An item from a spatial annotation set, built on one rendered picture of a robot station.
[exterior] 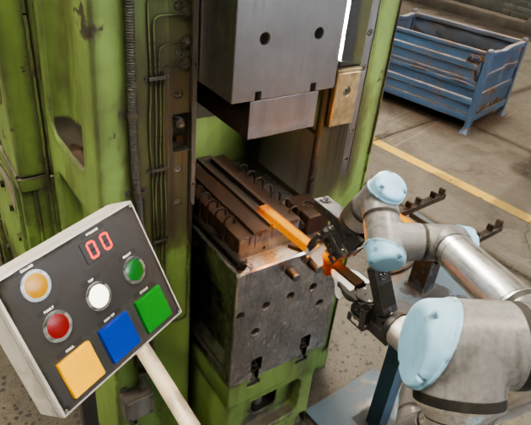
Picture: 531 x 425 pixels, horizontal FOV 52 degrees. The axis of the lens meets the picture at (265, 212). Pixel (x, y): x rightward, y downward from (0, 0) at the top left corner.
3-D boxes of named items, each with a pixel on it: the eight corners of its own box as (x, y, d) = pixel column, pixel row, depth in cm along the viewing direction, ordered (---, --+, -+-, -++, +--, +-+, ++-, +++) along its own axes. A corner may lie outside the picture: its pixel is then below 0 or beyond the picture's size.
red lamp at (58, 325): (74, 336, 100) (72, 318, 98) (48, 345, 98) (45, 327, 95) (69, 325, 102) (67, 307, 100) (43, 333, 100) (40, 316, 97)
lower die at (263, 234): (296, 239, 158) (300, 215, 154) (237, 259, 148) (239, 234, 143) (222, 174, 186) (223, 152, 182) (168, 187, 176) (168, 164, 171)
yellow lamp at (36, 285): (53, 295, 98) (50, 277, 95) (26, 304, 95) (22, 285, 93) (48, 285, 100) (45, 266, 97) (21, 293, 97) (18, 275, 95)
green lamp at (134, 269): (147, 278, 115) (147, 262, 113) (126, 285, 113) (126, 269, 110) (142, 270, 117) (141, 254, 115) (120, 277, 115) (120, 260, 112)
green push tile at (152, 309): (173, 313, 120) (159, 284, 117) (150, 333, 114) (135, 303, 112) (167, 313, 121) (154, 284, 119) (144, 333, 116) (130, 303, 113)
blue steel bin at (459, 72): (505, 114, 518) (532, 38, 479) (466, 135, 467) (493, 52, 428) (398, 76, 584) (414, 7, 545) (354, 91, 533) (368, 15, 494)
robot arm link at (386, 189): (378, 198, 106) (373, 163, 110) (351, 225, 115) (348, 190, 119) (413, 207, 108) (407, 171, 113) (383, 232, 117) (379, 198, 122)
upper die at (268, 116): (313, 126, 139) (319, 90, 134) (247, 140, 129) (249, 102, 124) (227, 72, 167) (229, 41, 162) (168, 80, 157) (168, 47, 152)
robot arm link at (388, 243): (431, 258, 103) (422, 208, 109) (372, 255, 102) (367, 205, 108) (416, 276, 110) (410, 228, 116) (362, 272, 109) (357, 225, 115)
